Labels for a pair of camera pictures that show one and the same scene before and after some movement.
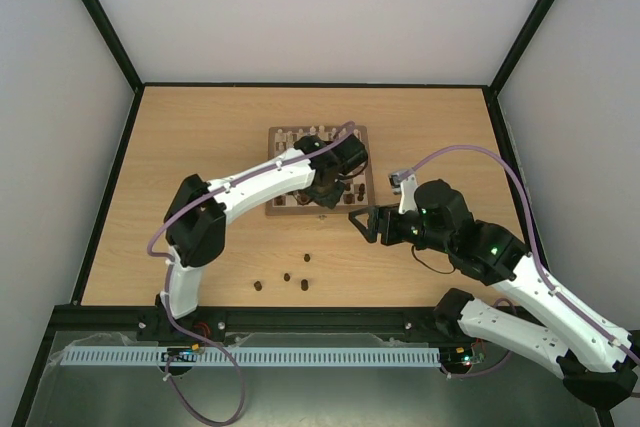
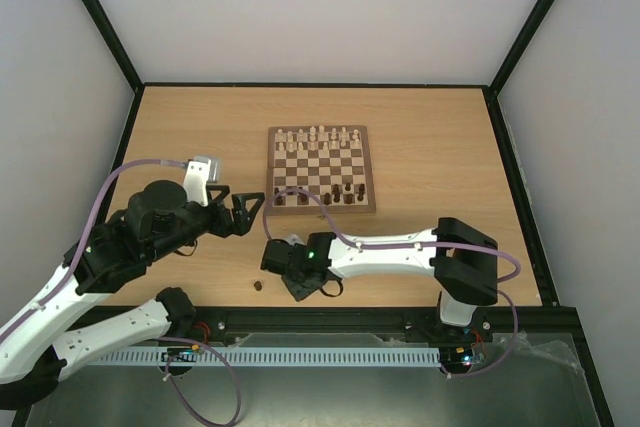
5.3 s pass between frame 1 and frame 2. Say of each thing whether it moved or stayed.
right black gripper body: moved
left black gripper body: moved
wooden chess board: stayed
